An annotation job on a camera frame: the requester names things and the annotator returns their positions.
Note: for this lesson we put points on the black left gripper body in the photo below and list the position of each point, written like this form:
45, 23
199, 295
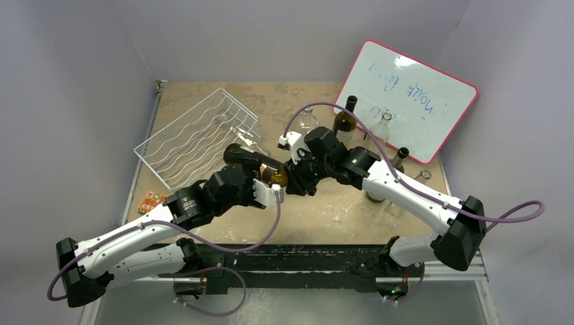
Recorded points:
245, 197

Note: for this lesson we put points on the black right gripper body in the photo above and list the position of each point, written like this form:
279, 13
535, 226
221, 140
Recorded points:
298, 178

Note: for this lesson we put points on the olive wine bottle beige label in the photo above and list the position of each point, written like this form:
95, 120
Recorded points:
265, 168

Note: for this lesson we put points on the dark green wine bottle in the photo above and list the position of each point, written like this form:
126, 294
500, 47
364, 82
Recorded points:
344, 124

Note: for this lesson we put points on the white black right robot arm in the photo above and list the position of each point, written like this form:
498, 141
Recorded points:
455, 237

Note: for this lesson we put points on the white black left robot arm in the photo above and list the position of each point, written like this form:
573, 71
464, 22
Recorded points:
87, 269

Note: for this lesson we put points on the tall clear bottle silver cap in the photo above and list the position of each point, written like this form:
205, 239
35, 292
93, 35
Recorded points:
306, 121

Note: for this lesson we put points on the tall clear bottle by whiteboard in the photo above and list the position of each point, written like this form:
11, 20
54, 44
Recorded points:
381, 132

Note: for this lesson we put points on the dark wine bottle foil neck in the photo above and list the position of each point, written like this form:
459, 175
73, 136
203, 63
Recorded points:
381, 183

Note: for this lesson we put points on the pink framed whiteboard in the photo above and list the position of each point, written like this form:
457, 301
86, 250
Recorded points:
427, 104

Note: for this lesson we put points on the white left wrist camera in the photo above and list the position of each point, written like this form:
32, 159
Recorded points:
267, 195

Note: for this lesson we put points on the white wire wine rack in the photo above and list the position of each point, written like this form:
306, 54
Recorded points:
191, 147

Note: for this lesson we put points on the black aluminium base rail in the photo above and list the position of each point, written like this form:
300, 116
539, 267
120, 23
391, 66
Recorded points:
359, 267

